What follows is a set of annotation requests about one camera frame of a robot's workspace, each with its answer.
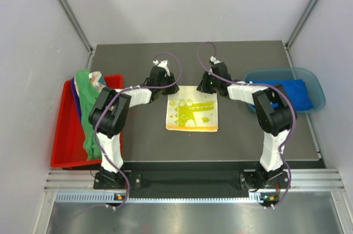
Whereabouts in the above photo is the yellow patterned towel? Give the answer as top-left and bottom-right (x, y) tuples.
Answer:
(165, 86), (218, 132)

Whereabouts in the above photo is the blue towel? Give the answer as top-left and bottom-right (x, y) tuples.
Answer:
(250, 79), (314, 112)

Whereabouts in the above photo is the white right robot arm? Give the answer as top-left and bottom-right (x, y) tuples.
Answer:
(197, 56), (297, 188)

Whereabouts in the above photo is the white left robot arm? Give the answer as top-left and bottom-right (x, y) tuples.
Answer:
(89, 60), (179, 188)

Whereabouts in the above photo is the light patterned towel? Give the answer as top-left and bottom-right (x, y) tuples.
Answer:
(89, 71), (107, 92)

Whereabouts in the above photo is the green towel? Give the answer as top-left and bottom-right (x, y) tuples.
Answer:
(74, 70), (101, 161)

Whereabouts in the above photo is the purple towel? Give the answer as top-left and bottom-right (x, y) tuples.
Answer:
(69, 77), (82, 121)

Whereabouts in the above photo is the translucent blue tray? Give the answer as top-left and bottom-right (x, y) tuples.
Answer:
(243, 67), (326, 114)

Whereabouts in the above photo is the red plastic bin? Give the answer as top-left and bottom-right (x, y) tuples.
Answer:
(50, 73), (124, 168)

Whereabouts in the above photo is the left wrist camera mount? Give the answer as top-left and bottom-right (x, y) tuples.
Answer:
(152, 59), (170, 76)

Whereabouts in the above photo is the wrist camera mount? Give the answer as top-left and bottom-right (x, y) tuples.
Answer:
(209, 56), (221, 65)
(152, 59), (170, 76)

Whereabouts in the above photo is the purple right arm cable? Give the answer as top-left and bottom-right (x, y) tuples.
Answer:
(197, 41), (298, 209)

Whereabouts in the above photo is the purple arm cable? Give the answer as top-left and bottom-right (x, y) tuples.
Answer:
(93, 52), (183, 210)
(197, 41), (298, 209)

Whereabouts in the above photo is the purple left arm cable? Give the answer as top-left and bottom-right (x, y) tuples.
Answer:
(93, 52), (183, 210)

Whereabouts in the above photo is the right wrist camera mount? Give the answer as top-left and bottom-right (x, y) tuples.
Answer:
(209, 56), (221, 65)

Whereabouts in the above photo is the white slotted cable duct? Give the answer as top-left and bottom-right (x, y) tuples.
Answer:
(55, 192), (275, 204)

